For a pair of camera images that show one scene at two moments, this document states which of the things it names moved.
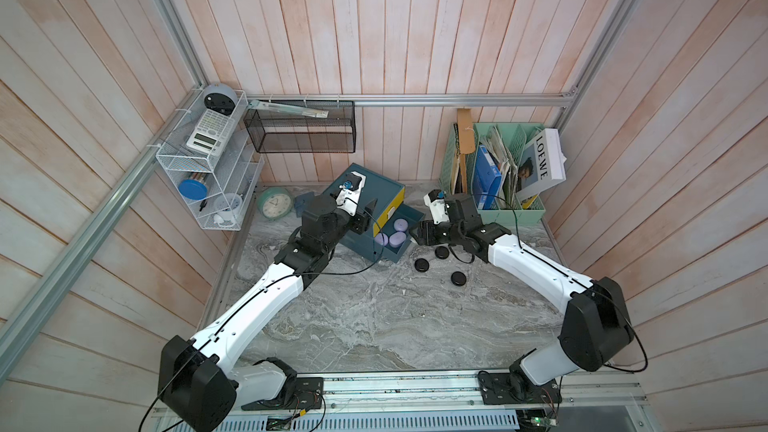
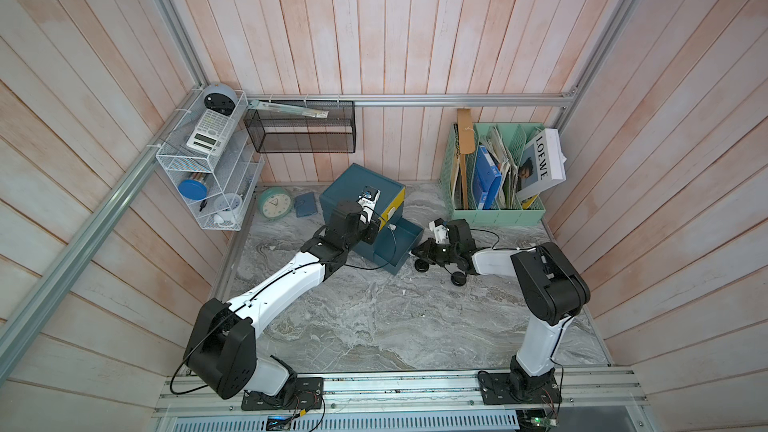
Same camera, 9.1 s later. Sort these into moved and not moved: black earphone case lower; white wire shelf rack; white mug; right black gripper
Moved: right black gripper
Not moved: white wire shelf rack; white mug; black earphone case lower
